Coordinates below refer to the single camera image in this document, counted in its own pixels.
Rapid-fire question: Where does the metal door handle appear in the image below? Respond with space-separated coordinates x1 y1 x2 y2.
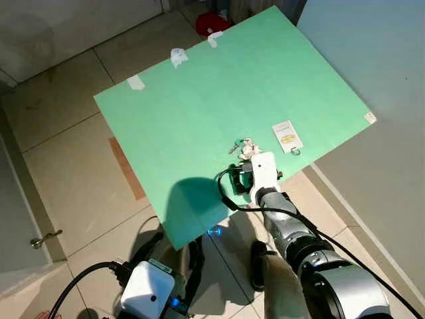
30 230 64 250

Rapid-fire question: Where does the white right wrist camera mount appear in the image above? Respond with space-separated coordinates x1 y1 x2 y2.
249 152 278 193

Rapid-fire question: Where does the red bundle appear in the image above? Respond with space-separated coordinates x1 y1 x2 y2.
195 11 232 37

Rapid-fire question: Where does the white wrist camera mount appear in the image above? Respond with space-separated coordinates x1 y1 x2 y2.
120 261 177 319
249 152 278 193

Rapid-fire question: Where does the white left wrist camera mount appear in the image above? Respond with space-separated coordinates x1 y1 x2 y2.
120 261 177 319

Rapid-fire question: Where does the white tape piece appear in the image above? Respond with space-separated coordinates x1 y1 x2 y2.
126 74 145 90
170 48 189 68
207 30 224 49

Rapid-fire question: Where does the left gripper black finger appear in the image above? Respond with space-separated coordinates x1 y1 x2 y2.
187 236 206 302
129 229 165 267

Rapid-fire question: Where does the white card tag with ring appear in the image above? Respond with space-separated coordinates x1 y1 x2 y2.
272 120 304 156

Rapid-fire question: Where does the key bunch with white charm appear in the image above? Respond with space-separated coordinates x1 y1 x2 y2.
228 138 260 160

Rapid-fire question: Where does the white door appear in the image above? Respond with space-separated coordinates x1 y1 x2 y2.
0 113 67 296

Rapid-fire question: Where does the robot right leg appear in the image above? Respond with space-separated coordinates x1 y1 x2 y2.
250 241 307 319

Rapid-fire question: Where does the green paper cover sheet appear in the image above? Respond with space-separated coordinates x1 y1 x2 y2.
94 5 377 250

